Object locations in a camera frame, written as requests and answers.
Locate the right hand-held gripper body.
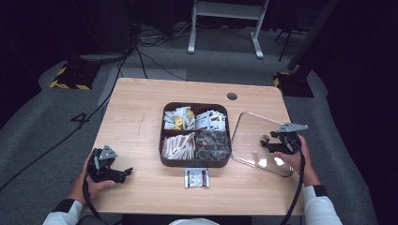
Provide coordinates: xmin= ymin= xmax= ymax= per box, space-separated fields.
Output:
xmin=270 ymin=122 xmax=309 ymax=155

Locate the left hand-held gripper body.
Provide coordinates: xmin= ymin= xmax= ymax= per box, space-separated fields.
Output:
xmin=87 ymin=144 xmax=119 ymax=183

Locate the clear lid with gold knob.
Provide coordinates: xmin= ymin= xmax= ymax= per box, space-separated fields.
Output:
xmin=230 ymin=111 xmax=295 ymax=178

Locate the dark brown divided box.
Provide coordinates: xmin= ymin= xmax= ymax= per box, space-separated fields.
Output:
xmin=159 ymin=101 xmax=233 ymax=169

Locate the person's right hand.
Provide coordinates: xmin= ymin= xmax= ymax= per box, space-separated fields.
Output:
xmin=274 ymin=134 xmax=322 ymax=188

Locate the person's left hand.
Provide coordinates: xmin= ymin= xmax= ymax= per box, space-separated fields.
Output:
xmin=67 ymin=153 xmax=116 ymax=205

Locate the black yellow striped base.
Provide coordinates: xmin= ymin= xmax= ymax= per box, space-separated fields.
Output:
xmin=272 ymin=71 xmax=314 ymax=98
xmin=49 ymin=64 xmax=101 ymax=92

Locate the pile of dark grey sachets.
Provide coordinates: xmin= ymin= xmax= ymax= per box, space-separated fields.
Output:
xmin=195 ymin=130 xmax=231 ymax=162

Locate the pile of brown stick packets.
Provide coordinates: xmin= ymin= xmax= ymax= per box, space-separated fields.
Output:
xmin=161 ymin=132 xmax=196 ymax=161

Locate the pile of white red packets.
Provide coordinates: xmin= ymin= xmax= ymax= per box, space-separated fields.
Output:
xmin=195 ymin=109 xmax=227 ymax=132

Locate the pile of white yellow sachets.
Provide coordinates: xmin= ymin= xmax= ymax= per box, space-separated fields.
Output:
xmin=162 ymin=106 xmax=195 ymax=130

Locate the person's white garment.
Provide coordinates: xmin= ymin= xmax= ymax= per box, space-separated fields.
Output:
xmin=168 ymin=217 xmax=220 ymax=225

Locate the thin dark tripod leg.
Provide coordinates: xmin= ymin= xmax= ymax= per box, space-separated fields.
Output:
xmin=275 ymin=29 xmax=294 ymax=63

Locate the dark slanted pole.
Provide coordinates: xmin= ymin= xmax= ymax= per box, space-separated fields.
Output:
xmin=286 ymin=0 xmax=341 ymax=72

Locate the left hand-held gripper cable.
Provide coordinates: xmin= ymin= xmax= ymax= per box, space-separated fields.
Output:
xmin=82 ymin=176 xmax=109 ymax=225

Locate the hand-held gripper cable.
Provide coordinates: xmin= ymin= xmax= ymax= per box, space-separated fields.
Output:
xmin=82 ymin=176 xmax=109 ymax=225
xmin=280 ymin=149 xmax=306 ymax=225

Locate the right hand-held gripper cable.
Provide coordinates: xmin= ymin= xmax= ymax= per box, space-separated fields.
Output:
xmin=280 ymin=149 xmax=306 ymax=225

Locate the long black floor cable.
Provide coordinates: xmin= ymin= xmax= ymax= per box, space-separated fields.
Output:
xmin=0 ymin=54 xmax=128 ymax=192

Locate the thin black floor cable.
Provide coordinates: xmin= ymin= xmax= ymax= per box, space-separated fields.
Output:
xmin=135 ymin=46 xmax=188 ymax=82

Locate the tangle of floor cables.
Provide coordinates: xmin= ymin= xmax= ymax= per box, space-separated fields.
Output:
xmin=137 ymin=22 xmax=191 ymax=48

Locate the white metal stand frame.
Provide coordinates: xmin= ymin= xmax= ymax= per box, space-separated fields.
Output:
xmin=187 ymin=0 xmax=270 ymax=60

